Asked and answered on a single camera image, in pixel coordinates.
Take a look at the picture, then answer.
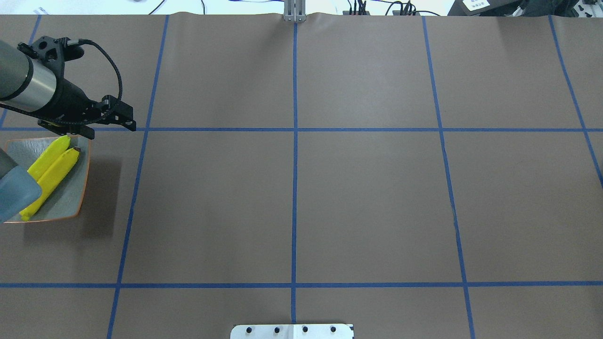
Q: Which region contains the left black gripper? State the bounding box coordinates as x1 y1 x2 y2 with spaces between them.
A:
37 79 137 140

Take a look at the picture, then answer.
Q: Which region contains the yellow banana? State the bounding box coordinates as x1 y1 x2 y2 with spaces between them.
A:
19 147 80 221
27 135 71 181

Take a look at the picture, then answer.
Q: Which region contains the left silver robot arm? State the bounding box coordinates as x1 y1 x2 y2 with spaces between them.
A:
0 36 137 222

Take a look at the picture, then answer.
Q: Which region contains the grey square plate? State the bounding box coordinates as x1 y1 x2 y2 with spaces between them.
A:
3 136 91 223

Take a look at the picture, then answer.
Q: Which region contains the black box with label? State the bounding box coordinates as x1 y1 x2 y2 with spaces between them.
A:
447 0 521 16

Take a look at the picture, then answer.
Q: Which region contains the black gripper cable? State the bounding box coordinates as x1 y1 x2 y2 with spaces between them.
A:
66 39 124 125

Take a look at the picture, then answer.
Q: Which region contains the aluminium frame post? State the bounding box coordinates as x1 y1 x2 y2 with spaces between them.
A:
283 0 307 24

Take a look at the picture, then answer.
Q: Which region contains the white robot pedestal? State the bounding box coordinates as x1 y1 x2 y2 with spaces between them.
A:
230 323 355 339

